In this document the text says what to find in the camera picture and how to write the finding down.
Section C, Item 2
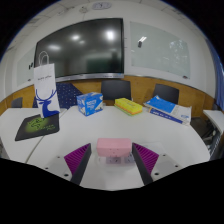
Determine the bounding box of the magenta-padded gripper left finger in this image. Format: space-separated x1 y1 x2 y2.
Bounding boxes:
41 142 93 186

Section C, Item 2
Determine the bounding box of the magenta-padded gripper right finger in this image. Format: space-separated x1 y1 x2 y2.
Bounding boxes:
131 142 184 186

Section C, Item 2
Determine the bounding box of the pink charger block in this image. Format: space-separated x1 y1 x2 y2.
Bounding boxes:
96 137 133 158

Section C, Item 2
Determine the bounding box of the black mouse pad green print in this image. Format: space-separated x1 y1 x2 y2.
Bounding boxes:
14 114 61 142

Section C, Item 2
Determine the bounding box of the blue tissue box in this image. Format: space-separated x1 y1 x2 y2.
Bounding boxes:
76 92 104 117

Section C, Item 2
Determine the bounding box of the yellow box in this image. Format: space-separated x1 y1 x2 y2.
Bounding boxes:
114 97 144 117

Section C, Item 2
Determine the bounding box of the white book blue spine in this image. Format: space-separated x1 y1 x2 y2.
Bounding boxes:
143 101 193 126

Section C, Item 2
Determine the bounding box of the blue white-dotted chair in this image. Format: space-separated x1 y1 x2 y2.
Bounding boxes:
32 82 84 110

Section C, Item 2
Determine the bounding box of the black chair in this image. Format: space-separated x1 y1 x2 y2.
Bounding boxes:
100 79 133 102
152 83 180 105
10 96 24 109

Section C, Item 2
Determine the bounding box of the white side table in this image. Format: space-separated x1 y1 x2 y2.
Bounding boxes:
203 109 224 159

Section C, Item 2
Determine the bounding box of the white paper bag blue deer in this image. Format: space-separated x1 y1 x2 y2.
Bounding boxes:
33 50 62 118

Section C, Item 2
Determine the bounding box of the small white whiteboard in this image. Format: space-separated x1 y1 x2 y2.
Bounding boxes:
16 46 37 86

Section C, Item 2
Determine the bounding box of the large glass whiteboard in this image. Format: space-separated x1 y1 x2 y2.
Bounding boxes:
129 21 191 80

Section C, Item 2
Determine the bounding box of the large black wall screen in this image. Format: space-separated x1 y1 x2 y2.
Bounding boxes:
34 17 125 83

